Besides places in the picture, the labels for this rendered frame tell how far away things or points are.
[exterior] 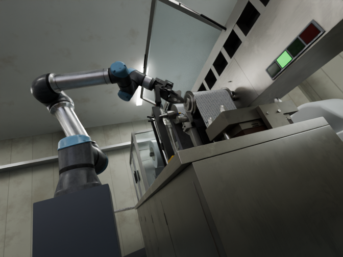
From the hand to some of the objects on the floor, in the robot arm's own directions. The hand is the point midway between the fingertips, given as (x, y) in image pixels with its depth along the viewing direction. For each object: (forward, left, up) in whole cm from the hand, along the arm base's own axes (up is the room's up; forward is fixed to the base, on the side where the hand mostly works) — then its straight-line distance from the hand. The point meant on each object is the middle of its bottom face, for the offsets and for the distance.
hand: (181, 101), depth 96 cm
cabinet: (+11, +94, -127) cm, 158 cm away
